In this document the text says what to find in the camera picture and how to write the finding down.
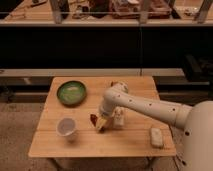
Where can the green bowl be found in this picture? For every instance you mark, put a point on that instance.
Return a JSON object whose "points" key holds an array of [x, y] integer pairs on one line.
{"points": [[71, 93]]}

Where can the red pepper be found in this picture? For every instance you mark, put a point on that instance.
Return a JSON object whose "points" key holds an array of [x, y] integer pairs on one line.
{"points": [[93, 119]]}

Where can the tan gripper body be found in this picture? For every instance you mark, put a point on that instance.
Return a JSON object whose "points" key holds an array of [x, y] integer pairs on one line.
{"points": [[103, 122]]}

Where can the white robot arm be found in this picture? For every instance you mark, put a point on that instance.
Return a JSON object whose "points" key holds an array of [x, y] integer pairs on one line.
{"points": [[196, 122]]}

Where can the white bottle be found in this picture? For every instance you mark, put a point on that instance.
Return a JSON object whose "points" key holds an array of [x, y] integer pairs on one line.
{"points": [[118, 121]]}

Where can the wooden table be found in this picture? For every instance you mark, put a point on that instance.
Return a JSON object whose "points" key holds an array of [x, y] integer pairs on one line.
{"points": [[131, 141]]}

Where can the long wooden bench shelf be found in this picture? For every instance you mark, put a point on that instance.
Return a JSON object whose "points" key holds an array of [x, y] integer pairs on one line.
{"points": [[90, 72]]}

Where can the white sponge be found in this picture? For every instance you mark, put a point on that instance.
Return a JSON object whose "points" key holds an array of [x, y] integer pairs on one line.
{"points": [[156, 138]]}

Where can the clear plastic cup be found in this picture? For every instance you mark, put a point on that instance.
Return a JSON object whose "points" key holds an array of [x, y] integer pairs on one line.
{"points": [[66, 128]]}

